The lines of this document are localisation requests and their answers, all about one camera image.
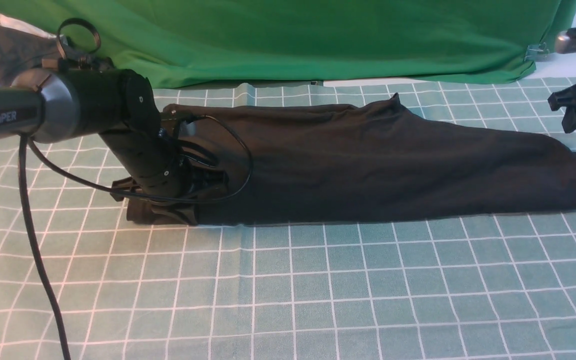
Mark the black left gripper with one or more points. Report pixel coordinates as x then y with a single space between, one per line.
166 176

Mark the dark gray long-sleeve top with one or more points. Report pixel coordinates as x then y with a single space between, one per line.
379 163

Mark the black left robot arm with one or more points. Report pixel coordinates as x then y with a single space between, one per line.
45 106

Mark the metal binder clip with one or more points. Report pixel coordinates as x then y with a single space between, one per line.
536 52

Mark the green backdrop cloth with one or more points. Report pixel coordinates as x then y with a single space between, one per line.
176 43

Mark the mint grid tablecloth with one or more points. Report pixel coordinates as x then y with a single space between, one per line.
495 287

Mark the crumpled dark gray garment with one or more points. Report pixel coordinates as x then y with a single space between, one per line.
20 51

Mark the white cloth piece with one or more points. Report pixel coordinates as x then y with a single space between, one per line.
21 26

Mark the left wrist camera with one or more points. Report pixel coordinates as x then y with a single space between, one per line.
179 125

